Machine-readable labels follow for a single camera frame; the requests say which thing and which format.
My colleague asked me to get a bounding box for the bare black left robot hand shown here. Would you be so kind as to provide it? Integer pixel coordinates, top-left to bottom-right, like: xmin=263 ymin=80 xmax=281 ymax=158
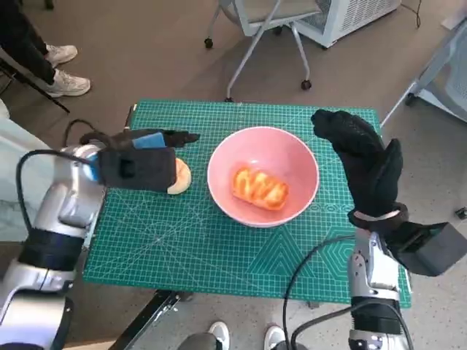
xmin=109 ymin=128 xmax=201 ymax=150

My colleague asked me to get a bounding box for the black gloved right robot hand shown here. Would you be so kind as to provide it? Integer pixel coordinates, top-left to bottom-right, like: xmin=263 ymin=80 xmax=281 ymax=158
xmin=310 ymin=108 xmax=405 ymax=217

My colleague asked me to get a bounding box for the round pale toy bun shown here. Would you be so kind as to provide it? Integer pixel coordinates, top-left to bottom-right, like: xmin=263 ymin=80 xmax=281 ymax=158
xmin=166 ymin=157 xmax=192 ymax=195

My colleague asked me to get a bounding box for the pink bowl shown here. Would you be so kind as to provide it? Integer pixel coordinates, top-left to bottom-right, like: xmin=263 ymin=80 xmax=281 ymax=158
xmin=207 ymin=126 xmax=321 ymax=228

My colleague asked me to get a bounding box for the long orange toy bread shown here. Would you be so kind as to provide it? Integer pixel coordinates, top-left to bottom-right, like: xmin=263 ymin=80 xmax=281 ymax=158
xmin=228 ymin=166 xmax=290 ymax=211

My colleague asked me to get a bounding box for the green cutting mat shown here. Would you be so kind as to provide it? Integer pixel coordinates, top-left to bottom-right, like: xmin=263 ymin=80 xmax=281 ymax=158
xmin=82 ymin=101 xmax=412 ymax=304

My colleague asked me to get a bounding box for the white mesh chair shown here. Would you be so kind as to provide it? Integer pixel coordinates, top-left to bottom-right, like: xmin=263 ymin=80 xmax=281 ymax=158
xmin=379 ymin=14 xmax=467 ymax=127

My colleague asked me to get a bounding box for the black stand leg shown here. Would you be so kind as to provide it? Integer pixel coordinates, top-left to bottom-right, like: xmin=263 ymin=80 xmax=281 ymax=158
xmin=0 ymin=49 xmax=70 ymax=114

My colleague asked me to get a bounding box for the person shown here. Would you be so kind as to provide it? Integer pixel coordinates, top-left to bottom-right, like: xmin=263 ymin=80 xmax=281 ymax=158
xmin=0 ymin=0 xmax=91 ymax=98
xmin=178 ymin=319 xmax=304 ymax=350
xmin=0 ymin=98 xmax=52 ymax=241

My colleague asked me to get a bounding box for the white perforated cabinet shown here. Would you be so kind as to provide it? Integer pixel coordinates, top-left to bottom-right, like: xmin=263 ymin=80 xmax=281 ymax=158
xmin=293 ymin=0 xmax=401 ymax=48

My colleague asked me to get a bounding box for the black table leg brace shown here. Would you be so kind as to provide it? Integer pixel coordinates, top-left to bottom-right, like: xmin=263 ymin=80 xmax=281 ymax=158
xmin=115 ymin=289 xmax=194 ymax=350

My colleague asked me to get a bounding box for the grey office chair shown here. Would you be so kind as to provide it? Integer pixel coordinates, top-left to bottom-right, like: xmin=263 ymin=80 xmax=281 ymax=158
xmin=203 ymin=0 xmax=324 ymax=102

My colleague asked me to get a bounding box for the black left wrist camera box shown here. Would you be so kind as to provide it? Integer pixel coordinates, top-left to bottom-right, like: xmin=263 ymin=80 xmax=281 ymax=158
xmin=97 ymin=147 xmax=179 ymax=193

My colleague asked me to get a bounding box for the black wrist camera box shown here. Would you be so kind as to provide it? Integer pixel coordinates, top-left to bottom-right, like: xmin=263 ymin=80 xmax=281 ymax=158
xmin=386 ymin=220 xmax=465 ymax=277
xmin=97 ymin=147 xmax=179 ymax=193

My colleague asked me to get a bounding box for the black table edge bracket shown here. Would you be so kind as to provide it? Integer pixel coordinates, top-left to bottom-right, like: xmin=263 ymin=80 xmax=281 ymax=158
xmin=123 ymin=104 xmax=138 ymax=132

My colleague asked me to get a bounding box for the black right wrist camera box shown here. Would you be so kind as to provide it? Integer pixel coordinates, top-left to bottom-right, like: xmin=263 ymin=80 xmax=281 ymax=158
xmin=386 ymin=220 xmax=465 ymax=277

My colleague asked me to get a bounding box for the thin black floor cable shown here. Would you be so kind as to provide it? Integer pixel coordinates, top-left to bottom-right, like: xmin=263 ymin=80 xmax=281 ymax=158
xmin=399 ymin=0 xmax=420 ymax=27

